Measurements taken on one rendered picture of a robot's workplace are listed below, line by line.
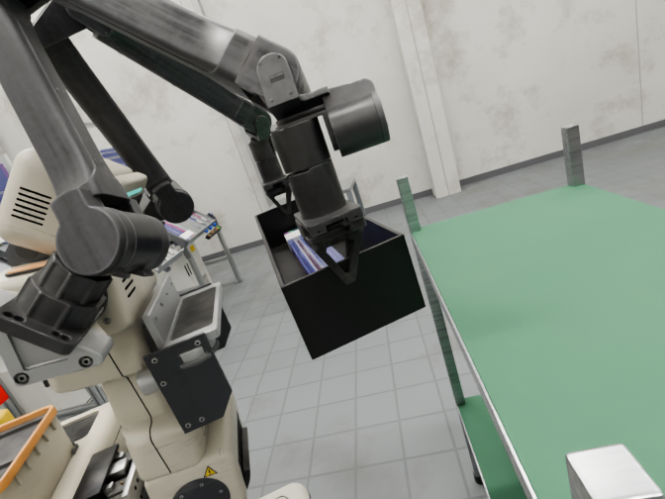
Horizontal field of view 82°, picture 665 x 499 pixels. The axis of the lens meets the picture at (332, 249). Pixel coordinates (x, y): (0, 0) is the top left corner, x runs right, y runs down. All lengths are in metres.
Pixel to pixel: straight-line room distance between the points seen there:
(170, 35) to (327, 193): 0.25
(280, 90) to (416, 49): 4.43
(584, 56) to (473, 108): 1.30
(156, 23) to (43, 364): 0.43
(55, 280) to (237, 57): 0.33
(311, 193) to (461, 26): 4.86
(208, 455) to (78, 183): 0.53
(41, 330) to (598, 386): 0.61
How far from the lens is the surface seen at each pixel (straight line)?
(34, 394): 2.73
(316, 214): 0.44
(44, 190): 0.68
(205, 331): 0.68
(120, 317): 0.67
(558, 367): 0.54
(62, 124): 0.57
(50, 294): 0.55
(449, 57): 5.17
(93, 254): 0.49
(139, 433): 0.81
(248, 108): 0.95
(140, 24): 0.56
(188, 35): 0.52
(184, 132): 5.49
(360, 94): 0.45
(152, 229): 0.53
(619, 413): 0.49
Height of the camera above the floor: 1.29
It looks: 18 degrees down
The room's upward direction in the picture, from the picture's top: 19 degrees counter-clockwise
